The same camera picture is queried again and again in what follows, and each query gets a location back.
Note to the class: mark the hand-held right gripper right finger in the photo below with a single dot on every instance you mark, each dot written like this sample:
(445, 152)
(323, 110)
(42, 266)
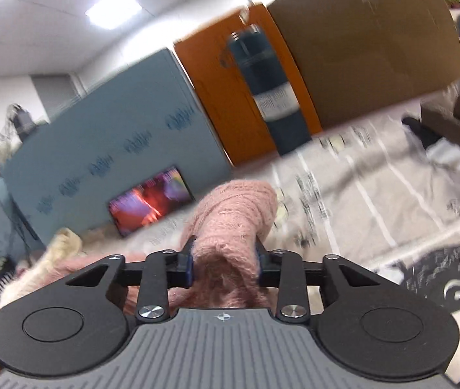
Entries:
(259, 261)

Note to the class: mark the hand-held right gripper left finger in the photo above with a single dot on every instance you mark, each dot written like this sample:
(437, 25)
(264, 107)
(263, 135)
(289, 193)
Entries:
(190, 263)

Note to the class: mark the pink knitted sweater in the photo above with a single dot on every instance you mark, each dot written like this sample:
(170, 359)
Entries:
(230, 219)

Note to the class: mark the printed blanket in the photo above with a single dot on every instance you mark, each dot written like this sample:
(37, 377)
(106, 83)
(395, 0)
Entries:
(375, 210)

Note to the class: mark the cream fuzzy garment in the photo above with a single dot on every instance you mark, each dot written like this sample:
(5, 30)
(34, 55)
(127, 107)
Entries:
(62, 243)

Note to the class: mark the orange box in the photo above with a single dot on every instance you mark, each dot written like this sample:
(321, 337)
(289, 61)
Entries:
(213, 89)

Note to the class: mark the black moon print cloth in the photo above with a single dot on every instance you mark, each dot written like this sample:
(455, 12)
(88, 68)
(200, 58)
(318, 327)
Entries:
(436, 267)

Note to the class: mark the dark blue vacuum bottle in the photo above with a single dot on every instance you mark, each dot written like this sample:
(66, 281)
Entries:
(270, 73)

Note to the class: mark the black garment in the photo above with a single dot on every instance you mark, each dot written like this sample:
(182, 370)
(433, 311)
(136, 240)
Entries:
(420, 131)

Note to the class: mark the white garment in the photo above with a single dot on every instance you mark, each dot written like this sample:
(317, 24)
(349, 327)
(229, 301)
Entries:
(452, 156)

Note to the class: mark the large brown cardboard box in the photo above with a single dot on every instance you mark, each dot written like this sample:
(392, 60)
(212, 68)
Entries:
(367, 48)

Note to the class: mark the ceiling light panel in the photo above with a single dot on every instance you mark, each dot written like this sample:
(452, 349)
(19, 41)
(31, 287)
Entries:
(112, 8)

